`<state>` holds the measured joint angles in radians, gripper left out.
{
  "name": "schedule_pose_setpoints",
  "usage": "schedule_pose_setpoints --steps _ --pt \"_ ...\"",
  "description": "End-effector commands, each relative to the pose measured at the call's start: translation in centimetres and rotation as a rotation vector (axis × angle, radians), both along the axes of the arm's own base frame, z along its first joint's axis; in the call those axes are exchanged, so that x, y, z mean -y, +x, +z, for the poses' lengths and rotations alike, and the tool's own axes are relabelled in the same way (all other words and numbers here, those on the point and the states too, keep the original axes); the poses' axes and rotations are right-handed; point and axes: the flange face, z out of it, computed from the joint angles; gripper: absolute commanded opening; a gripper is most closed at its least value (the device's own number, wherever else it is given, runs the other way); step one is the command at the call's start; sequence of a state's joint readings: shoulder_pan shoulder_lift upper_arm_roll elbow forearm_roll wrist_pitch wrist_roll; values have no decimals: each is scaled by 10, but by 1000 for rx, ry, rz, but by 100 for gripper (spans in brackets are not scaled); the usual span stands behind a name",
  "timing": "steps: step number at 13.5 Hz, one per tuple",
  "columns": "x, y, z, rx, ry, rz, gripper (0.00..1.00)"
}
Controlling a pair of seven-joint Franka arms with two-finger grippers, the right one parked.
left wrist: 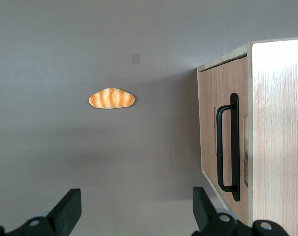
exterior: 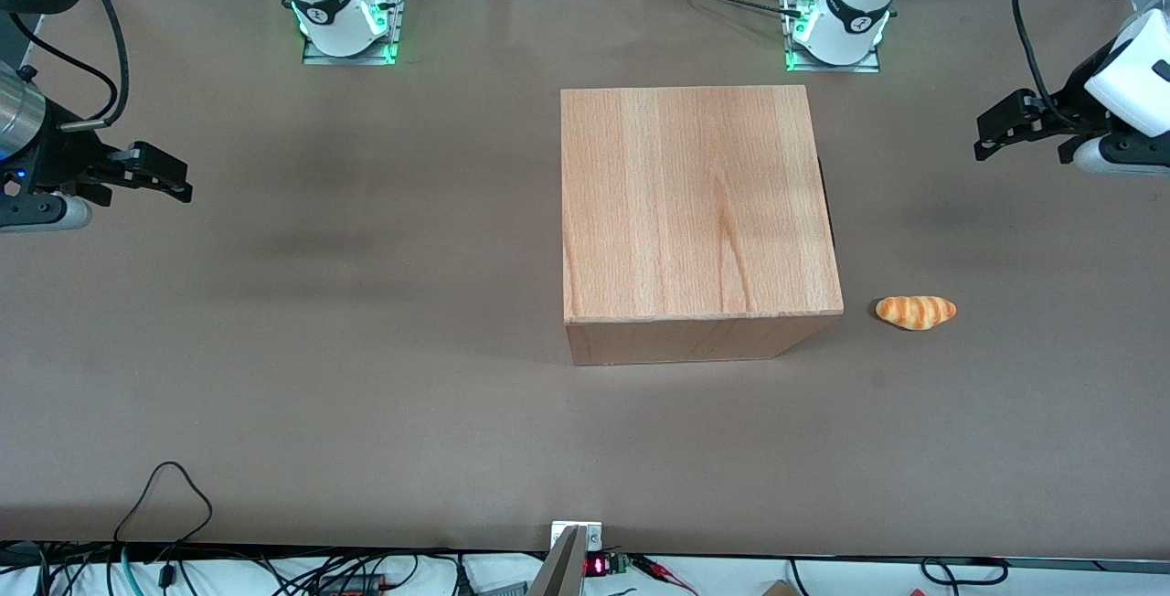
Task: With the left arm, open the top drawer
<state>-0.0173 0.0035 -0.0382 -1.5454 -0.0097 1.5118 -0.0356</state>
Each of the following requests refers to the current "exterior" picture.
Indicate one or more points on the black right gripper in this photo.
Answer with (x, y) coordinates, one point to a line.
(57, 160)

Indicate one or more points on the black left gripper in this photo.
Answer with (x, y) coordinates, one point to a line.
(1071, 114)

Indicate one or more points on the light wooden drawer cabinet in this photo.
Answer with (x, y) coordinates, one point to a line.
(695, 212)

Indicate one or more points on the toy bread roll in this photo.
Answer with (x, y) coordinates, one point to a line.
(916, 313)

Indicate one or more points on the black and orange device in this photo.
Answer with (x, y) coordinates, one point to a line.
(352, 585)

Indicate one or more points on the brown cardboard piece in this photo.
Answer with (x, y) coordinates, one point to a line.
(779, 590)

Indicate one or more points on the red and black test leads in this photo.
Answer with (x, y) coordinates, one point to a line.
(654, 567)

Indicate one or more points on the circuit board with red display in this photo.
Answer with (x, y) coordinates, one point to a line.
(596, 566)

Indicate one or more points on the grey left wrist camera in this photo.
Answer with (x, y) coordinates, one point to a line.
(1124, 157)

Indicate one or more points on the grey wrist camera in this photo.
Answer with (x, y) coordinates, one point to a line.
(46, 212)
(1124, 157)

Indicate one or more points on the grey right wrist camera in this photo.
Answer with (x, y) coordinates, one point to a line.
(46, 212)

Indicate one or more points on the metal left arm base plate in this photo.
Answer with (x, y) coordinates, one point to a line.
(832, 68)

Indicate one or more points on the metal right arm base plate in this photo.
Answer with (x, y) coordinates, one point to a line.
(347, 59)

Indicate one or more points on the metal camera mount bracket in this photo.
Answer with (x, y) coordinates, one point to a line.
(562, 569)

